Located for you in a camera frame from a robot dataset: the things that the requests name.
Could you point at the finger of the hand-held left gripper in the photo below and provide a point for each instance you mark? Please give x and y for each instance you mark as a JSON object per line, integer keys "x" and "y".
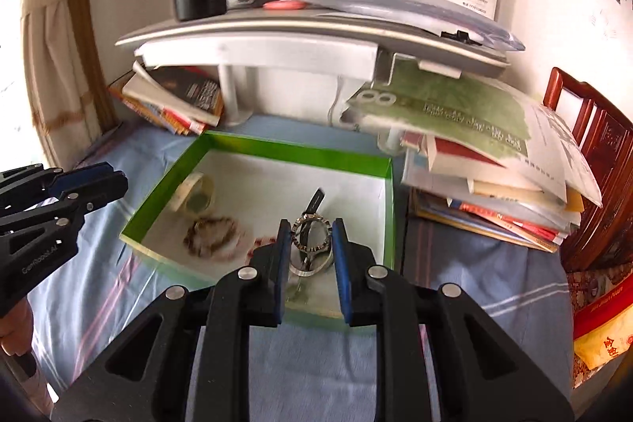
{"x": 104, "y": 192}
{"x": 84, "y": 177}

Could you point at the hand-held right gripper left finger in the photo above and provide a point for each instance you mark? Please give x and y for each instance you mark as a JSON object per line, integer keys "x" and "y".
{"x": 283, "y": 273}

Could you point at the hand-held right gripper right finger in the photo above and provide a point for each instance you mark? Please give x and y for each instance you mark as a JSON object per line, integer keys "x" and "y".
{"x": 341, "y": 273}

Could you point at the silver metal bangle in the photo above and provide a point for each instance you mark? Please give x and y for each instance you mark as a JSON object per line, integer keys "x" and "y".
{"x": 309, "y": 272}

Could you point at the green cardboard box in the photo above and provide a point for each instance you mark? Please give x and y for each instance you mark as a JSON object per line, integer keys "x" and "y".
{"x": 277, "y": 184}

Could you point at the person's left hand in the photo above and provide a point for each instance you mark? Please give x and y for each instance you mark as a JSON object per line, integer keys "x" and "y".
{"x": 15, "y": 328}

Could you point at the black hair clip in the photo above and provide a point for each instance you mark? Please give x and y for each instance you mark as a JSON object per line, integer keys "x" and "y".
{"x": 314, "y": 204}

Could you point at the stack of red-spined books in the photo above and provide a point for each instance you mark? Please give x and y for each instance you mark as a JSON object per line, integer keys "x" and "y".
{"x": 168, "y": 105}

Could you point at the beige curtain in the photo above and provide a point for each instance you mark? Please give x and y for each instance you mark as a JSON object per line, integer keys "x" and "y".
{"x": 49, "y": 56}

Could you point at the blue striped bedsheet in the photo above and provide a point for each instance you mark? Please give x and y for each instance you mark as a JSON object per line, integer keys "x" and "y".
{"x": 470, "y": 278}

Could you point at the pile of books and magazines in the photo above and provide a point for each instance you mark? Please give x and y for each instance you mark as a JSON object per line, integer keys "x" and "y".
{"x": 470, "y": 184}

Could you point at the grey desk shelf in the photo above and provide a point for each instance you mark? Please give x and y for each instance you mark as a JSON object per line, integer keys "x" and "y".
{"x": 296, "y": 31}

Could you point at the patterned chair cushion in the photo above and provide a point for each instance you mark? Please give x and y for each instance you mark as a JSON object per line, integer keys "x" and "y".
{"x": 593, "y": 283}

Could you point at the red round disc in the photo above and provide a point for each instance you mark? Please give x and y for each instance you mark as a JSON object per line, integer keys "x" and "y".
{"x": 282, "y": 4}

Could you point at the black binder clip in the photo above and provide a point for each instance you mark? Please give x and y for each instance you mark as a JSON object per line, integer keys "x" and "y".
{"x": 460, "y": 36}

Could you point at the red yellow printed bag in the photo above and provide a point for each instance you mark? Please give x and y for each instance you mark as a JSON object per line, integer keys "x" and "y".
{"x": 603, "y": 343}

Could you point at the clear plastic folder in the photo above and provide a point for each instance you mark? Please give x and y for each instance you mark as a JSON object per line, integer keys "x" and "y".
{"x": 420, "y": 11}

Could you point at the red wooden chair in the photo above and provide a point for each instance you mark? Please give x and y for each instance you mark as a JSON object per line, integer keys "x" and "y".
{"x": 603, "y": 155}

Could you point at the brown wooden frame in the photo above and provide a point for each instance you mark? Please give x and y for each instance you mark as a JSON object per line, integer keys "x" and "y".
{"x": 86, "y": 31}

